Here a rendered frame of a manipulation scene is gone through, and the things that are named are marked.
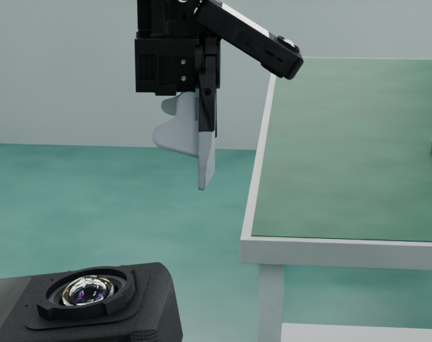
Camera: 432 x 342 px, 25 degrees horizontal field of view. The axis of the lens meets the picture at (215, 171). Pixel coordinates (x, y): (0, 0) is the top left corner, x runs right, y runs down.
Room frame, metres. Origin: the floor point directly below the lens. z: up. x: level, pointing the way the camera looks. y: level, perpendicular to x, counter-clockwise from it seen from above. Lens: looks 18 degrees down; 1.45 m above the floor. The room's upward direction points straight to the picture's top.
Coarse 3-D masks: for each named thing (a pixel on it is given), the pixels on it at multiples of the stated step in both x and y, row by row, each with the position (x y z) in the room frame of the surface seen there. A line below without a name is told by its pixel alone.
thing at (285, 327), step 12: (288, 324) 1.42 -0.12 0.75; (300, 324) 1.42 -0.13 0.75; (312, 324) 1.42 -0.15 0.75; (288, 336) 1.38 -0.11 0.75; (300, 336) 1.38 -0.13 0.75; (312, 336) 1.38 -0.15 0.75; (324, 336) 1.38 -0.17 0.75; (336, 336) 1.38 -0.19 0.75; (348, 336) 1.38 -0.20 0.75; (360, 336) 1.38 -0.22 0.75; (372, 336) 1.38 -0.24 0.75; (384, 336) 1.38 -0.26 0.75; (396, 336) 1.38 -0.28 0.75; (408, 336) 1.38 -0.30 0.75; (420, 336) 1.38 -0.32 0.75
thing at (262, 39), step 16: (208, 0) 0.93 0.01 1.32; (208, 16) 0.93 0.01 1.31; (224, 16) 0.93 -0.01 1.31; (240, 16) 0.95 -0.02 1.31; (224, 32) 0.93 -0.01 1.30; (240, 32) 0.93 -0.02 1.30; (256, 32) 0.93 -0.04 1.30; (240, 48) 0.93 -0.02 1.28; (256, 48) 0.93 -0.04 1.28; (272, 48) 0.93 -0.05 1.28; (288, 48) 0.94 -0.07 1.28; (272, 64) 0.93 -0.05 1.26; (288, 64) 0.93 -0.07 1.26
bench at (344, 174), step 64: (320, 64) 3.46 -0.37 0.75; (384, 64) 3.46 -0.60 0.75; (320, 128) 2.59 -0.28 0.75; (384, 128) 2.59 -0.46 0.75; (256, 192) 2.06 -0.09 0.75; (320, 192) 2.06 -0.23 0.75; (384, 192) 2.06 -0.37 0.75; (256, 256) 1.78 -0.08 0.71; (320, 256) 1.77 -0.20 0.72; (384, 256) 1.75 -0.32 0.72
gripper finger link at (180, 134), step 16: (192, 96) 0.92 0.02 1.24; (176, 112) 0.91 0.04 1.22; (192, 112) 0.91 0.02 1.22; (160, 128) 0.90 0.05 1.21; (176, 128) 0.90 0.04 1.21; (192, 128) 0.90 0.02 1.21; (160, 144) 0.89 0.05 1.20; (176, 144) 0.89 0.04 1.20; (192, 144) 0.89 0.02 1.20; (208, 144) 0.89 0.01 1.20; (208, 160) 0.88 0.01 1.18; (208, 176) 0.89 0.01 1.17
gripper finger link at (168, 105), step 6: (198, 90) 1.00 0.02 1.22; (216, 90) 1.00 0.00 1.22; (174, 96) 1.01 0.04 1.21; (216, 96) 1.00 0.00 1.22; (162, 102) 1.01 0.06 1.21; (168, 102) 1.01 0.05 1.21; (174, 102) 1.01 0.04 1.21; (216, 102) 1.00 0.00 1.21; (162, 108) 1.02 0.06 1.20; (168, 108) 1.02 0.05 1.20; (174, 108) 1.02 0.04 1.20; (216, 108) 1.00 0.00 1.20; (168, 114) 1.02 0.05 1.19; (174, 114) 1.02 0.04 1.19; (216, 114) 1.01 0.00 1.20; (216, 120) 1.01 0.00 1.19; (216, 126) 1.02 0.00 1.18; (216, 132) 1.02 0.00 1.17
